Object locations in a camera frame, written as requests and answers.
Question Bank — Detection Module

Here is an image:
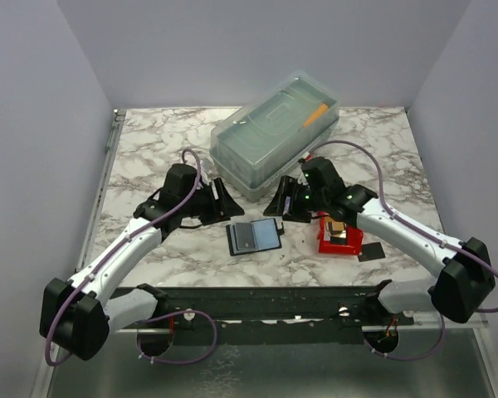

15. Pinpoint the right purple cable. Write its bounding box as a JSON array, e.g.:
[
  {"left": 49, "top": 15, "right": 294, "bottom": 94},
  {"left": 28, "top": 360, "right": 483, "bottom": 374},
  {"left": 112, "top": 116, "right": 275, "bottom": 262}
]
[{"left": 310, "top": 139, "right": 498, "bottom": 313}]

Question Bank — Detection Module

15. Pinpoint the purple cable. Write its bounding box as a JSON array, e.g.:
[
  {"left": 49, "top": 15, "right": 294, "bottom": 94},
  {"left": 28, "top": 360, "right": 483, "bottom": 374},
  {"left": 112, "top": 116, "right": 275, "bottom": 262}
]
[
  {"left": 44, "top": 148, "right": 203, "bottom": 366},
  {"left": 310, "top": 139, "right": 498, "bottom": 313}
]

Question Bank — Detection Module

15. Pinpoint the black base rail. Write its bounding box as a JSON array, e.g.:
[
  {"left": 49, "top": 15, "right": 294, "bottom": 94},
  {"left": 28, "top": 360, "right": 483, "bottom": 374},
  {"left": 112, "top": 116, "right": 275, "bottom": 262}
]
[{"left": 120, "top": 285, "right": 416, "bottom": 345}]

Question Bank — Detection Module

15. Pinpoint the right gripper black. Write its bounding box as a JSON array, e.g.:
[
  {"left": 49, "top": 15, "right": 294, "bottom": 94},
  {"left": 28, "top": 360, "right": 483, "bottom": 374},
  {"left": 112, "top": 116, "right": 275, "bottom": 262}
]
[{"left": 265, "top": 174, "right": 329, "bottom": 223}]

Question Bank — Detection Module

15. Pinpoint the orange tool inside box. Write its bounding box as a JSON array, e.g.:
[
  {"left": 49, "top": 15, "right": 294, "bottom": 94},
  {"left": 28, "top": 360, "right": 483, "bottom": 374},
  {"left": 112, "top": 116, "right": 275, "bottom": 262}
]
[{"left": 302, "top": 103, "right": 329, "bottom": 128}]

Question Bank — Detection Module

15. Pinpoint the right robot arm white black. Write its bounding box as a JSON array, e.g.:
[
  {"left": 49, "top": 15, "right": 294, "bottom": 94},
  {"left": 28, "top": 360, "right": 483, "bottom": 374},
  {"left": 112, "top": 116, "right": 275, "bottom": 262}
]
[{"left": 264, "top": 157, "right": 496, "bottom": 325}]

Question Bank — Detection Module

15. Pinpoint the clear plastic storage box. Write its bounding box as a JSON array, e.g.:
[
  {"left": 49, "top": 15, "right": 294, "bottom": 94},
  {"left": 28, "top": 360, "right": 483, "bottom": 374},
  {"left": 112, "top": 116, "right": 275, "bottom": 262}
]
[{"left": 209, "top": 72, "right": 339, "bottom": 202}]

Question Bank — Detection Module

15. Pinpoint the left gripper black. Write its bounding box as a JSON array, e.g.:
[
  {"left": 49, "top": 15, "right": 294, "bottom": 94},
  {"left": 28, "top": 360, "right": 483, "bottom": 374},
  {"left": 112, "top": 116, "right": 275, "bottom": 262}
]
[{"left": 180, "top": 178, "right": 245, "bottom": 226}]

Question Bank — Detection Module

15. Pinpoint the black card on table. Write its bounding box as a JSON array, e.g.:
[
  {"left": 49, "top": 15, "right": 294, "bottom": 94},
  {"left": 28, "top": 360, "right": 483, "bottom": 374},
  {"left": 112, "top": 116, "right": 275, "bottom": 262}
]
[{"left": 357, "top": 242, "right": 386, "bottom": 262}]

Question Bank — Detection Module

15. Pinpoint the red plastic bin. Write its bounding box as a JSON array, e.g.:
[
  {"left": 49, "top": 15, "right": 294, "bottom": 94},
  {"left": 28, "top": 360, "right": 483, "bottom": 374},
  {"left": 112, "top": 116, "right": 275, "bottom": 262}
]
[{"left": 317, "top": 212, "right": 364, "bottom": 255}]

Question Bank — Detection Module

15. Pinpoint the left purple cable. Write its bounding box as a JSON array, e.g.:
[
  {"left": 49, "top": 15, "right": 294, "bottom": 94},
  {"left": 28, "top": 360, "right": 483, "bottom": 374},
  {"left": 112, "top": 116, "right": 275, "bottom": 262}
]
[{"left": 44, "top": 148, "right": 203, "bottom": 366}]

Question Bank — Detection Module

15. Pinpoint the black card holder wallet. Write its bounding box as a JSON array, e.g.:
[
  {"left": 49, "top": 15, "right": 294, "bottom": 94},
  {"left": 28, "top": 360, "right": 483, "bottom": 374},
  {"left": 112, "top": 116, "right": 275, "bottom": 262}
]
[{"left": 226, "top": 218, "right": 285, "bottom": 256}]

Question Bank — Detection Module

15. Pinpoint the stack of credit cards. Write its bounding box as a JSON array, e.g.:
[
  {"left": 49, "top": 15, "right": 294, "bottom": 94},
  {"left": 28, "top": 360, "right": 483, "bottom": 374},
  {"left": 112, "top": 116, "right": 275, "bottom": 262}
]
[{"left": 323, "top": 217, "right": 347, "bottom": 245}]

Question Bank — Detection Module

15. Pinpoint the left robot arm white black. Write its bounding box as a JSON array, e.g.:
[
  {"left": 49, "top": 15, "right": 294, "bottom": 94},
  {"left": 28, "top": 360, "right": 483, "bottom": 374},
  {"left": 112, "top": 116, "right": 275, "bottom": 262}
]
[{"left": 39, "top": 163, "right": 245, "bottom": 361}]

